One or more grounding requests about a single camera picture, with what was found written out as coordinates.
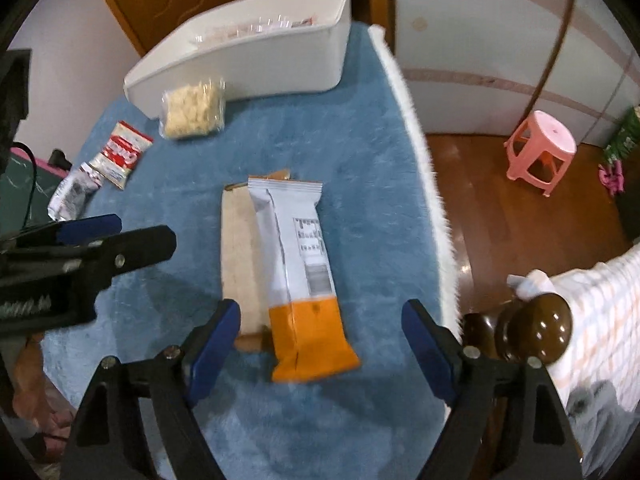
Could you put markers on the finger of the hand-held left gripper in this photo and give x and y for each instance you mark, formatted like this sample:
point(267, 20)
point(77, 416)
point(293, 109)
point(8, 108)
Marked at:
point(90, 229)
point(135, 250)

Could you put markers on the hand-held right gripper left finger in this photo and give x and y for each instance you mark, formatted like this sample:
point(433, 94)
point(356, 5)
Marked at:
point(212, 355)

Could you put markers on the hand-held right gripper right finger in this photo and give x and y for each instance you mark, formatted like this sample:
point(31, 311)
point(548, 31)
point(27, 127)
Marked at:
point(427, 355)

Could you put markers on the beige wafer packet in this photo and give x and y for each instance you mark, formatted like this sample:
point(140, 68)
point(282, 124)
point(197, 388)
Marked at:
point(240, 260)

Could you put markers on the white and orange snack packet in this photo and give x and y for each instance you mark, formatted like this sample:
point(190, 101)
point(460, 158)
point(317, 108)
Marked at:
point(300, 260)

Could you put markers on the white plastic storage bin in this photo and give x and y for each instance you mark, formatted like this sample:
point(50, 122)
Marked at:
point(280, 60)

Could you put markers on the grey and white snack packet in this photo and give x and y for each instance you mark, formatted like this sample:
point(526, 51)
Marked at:
point(75, 192)

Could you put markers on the black chalkboard clamp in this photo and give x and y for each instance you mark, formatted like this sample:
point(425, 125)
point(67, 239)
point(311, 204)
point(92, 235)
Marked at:
point(60, 157)

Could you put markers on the red and white cookie packet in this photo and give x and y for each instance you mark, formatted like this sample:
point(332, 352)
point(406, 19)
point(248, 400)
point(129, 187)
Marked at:
point(122, 152)

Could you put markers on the green chalkboard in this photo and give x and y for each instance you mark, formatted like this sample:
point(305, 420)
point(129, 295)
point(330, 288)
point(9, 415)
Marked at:
point(12, 195)

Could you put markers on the brown wooden bedpost knob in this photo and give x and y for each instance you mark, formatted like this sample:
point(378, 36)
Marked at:
point(537, 327)

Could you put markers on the clear puffed snack packet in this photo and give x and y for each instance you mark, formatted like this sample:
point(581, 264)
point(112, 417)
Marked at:
point(192, 110)

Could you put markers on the blue fluffy blanket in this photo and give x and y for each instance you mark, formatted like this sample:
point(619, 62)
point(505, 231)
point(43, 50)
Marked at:
point(360, 185)

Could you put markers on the checked bed cloth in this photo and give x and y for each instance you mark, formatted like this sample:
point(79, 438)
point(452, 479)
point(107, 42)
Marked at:
point(605, 310)

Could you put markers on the grey blue cloth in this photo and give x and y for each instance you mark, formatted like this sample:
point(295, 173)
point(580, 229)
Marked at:
point(600, 420)

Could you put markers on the pink plastic stool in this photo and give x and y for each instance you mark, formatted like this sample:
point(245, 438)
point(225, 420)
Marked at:
point(542, 145)

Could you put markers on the brown wooden door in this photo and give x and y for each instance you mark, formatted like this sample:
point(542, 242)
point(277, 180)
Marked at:
point(165, 0)

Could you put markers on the dark wooden cabinet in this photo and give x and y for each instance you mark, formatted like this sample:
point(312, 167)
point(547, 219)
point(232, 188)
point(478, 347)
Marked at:
point(631, 212)

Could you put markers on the pink toy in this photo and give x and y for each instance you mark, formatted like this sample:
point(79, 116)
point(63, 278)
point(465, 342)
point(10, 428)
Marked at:
point(612, 177)

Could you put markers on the green bag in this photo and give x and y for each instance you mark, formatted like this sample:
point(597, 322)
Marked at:
point(625, 135)

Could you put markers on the floral sliding wardrobe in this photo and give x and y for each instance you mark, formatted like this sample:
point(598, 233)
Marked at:
point(500, 35)

